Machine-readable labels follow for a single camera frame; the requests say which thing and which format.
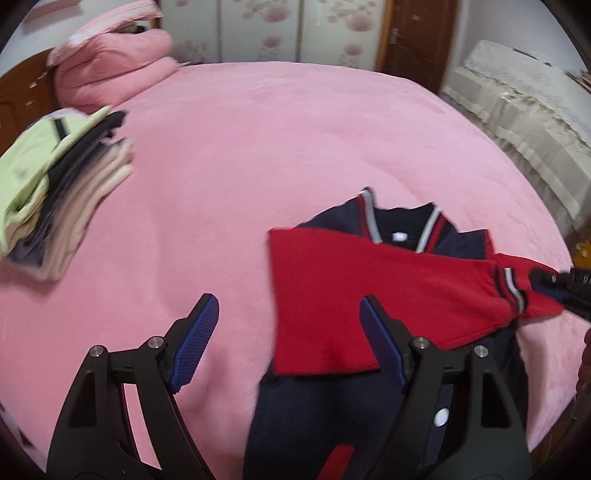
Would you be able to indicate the floral sliding wardrobe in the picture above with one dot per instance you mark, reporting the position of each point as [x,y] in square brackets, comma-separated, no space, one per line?
[347,33]

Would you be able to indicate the dark grey folded garment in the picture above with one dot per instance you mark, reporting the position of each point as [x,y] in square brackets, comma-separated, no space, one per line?
[63,176]

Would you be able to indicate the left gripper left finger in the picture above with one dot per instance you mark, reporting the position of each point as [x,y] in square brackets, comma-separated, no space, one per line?
[93,438]

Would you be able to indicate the pink bed blanket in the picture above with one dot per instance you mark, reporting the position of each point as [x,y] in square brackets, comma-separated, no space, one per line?
[224,153]

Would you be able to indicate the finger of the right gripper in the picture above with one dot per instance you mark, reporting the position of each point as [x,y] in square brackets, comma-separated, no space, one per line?
[571,289]

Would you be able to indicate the brown wooden headboard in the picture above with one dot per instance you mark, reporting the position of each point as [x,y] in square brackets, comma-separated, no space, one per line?
[27,93]

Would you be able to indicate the beige folded garment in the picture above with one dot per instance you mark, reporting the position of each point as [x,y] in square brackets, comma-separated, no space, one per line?
[73,216]

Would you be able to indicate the lace covered cabinet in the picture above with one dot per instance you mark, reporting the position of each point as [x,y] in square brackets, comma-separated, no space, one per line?
[539,117]

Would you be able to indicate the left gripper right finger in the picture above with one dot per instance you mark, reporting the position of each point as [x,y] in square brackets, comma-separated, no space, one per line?
[485,438]

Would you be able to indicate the pink pillow with lace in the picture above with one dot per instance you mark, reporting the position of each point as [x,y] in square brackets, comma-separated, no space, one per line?
[106,23]

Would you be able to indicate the light green folded garment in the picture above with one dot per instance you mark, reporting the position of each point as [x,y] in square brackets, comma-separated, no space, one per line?
[25,166]

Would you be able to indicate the folded pink quilt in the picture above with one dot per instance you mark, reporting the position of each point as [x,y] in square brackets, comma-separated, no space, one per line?
[112,68]

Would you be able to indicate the brown wooden door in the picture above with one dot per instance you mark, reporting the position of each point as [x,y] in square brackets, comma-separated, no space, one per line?
[416,40]

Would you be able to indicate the navy red varsity jacket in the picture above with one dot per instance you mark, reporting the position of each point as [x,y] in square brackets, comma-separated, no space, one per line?
[325,407]

